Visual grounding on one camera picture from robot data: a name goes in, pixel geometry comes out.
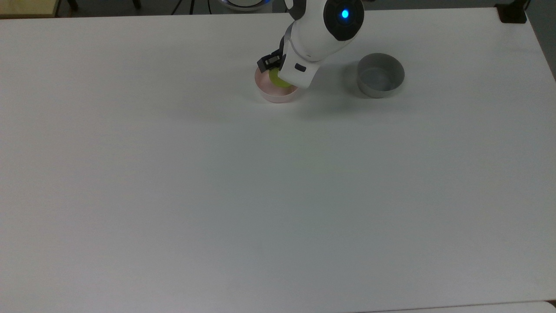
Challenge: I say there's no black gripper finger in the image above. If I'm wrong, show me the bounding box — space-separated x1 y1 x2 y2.
256 48 283 73

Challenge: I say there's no green pear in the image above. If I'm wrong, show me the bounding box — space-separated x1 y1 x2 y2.
268 67 292 88

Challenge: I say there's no pink bowl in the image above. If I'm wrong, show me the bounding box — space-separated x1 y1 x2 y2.
254 65 300 104

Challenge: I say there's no grey bowl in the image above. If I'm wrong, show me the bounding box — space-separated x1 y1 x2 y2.
357 53 405 99

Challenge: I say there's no wooden furniture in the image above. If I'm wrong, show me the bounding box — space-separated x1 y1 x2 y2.
0 0 60 19

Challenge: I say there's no black table clamp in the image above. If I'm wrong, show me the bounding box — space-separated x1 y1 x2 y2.
497 3 528 24

